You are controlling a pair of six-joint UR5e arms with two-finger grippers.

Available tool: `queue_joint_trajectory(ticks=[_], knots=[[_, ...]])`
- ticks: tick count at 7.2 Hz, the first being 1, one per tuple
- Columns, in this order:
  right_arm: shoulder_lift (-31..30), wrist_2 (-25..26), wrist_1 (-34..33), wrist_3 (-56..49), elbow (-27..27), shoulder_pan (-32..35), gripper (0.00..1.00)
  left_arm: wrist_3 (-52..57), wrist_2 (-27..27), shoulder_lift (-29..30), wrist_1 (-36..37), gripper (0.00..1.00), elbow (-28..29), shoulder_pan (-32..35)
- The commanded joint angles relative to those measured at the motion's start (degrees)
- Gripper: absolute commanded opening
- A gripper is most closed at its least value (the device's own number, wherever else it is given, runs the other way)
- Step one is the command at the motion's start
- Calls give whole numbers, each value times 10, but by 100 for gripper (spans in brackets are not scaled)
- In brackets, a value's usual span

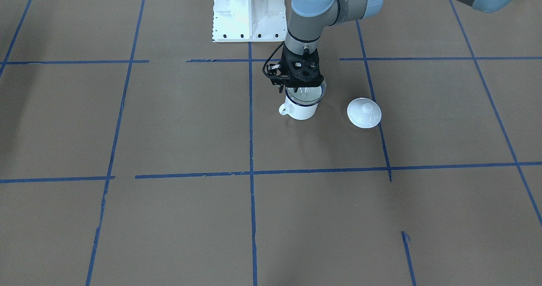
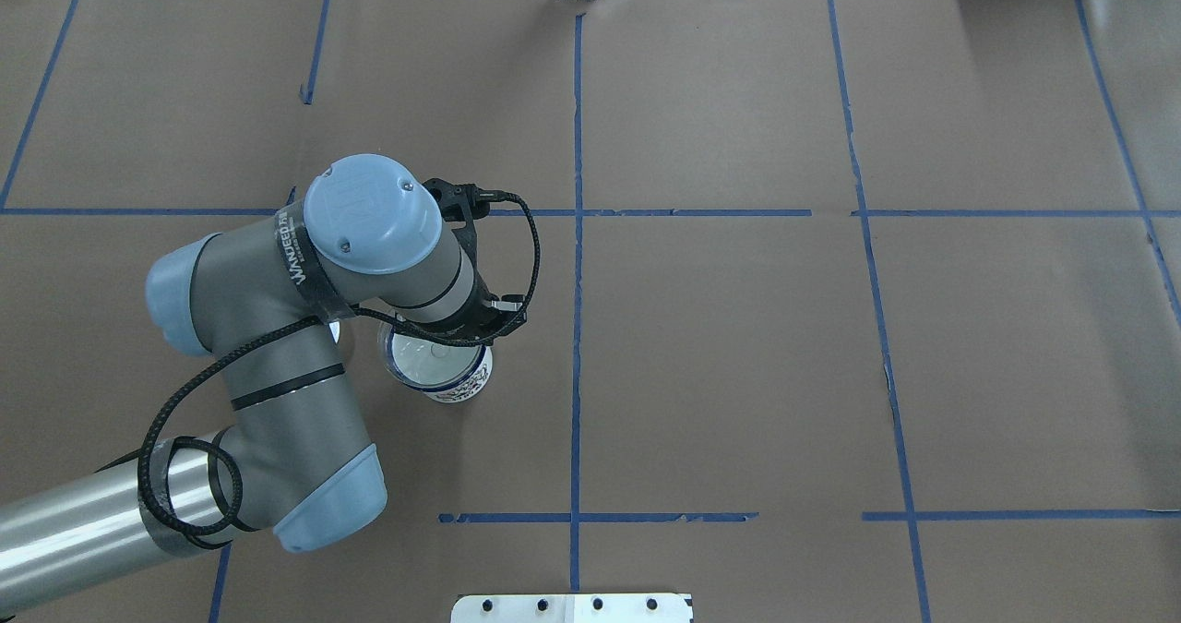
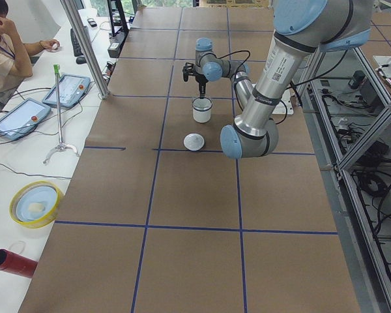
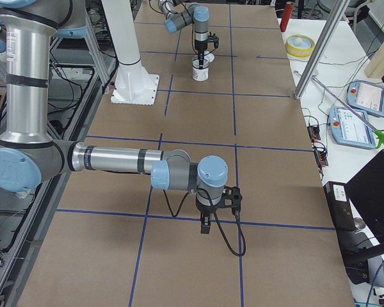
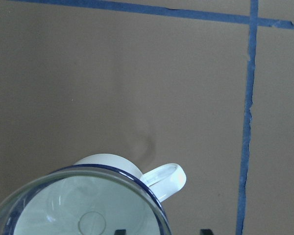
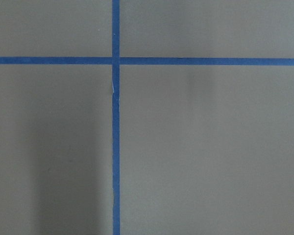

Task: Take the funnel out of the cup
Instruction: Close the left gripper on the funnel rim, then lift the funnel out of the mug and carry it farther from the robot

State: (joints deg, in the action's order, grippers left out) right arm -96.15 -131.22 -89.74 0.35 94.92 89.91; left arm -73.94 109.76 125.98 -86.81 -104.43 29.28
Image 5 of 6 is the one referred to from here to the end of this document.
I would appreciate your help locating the white enamel cup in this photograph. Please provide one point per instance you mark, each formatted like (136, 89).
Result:
(163, 181)

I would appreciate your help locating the clear glass funnel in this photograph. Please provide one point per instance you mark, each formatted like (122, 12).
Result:
(83, 200)

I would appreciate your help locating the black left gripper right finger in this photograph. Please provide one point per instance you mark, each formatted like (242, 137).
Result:
(206, 232)

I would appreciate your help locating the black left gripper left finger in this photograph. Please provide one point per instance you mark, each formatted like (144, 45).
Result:
(119, 232)

